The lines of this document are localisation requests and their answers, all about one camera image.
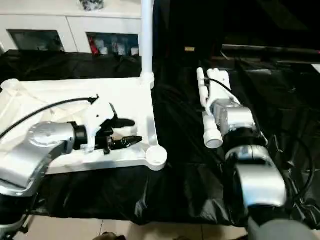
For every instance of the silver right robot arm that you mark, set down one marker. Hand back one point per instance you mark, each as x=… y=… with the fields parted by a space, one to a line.
x=260 y=180

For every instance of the white plastic table top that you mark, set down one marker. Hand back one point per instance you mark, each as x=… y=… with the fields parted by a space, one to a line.
x=62 y=92

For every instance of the white flat board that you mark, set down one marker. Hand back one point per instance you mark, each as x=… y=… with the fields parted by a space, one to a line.
x=316 y=67

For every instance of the small beige label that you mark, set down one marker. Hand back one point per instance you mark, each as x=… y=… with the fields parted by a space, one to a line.
x=190 y=48

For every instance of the red carton behind glass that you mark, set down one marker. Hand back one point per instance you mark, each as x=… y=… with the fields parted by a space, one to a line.
x=93 y=46

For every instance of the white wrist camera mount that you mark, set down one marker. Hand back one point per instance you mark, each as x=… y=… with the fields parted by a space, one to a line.
x=97 y=117
x=220 y=87

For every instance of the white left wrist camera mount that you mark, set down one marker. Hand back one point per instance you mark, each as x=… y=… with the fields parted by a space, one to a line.
x=97 y=117

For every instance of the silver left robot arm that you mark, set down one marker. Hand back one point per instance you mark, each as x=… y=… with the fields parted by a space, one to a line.
x=37 y=145

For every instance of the white glass-door cabinet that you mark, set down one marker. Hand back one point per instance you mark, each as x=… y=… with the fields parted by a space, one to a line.
x=62 y=22

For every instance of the grey object on cabinet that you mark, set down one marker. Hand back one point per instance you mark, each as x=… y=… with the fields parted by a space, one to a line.
x=91 y=5

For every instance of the black folding table frame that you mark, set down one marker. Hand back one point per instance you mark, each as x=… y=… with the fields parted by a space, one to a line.
x=25 y=226

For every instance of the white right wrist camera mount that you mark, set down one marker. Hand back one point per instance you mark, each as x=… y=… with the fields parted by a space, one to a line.
x=220 y=87

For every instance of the black plastic mat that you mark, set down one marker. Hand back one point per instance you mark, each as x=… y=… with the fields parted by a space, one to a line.
x=187 y=175

